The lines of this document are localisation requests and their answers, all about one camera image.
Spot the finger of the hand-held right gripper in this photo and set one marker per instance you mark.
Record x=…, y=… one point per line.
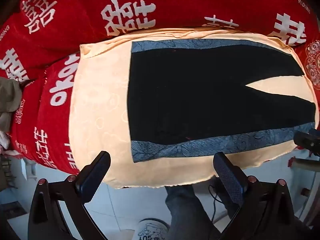
x=306, y=140

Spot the white printed shoe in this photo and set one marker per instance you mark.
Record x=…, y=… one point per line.
x=151, y=230

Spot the cream patterned cloth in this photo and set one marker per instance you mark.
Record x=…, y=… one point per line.
x=100, y=105

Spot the red printed blanket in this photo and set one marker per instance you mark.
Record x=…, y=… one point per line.
x=75, y=17

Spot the olive cloth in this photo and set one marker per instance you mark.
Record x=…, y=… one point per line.
x=8, y=100

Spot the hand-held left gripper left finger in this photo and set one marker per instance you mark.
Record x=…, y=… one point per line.
x=96, y=171

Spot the black pants with blue stripes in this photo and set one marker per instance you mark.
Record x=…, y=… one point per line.
x=187, y=92

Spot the person's leg in jeans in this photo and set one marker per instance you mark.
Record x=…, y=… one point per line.
x=185, y=210

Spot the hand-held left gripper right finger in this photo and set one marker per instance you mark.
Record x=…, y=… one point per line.
x=231, y=180

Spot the red floral embroidered cloth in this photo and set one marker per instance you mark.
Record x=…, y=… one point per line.
x=312, y=62

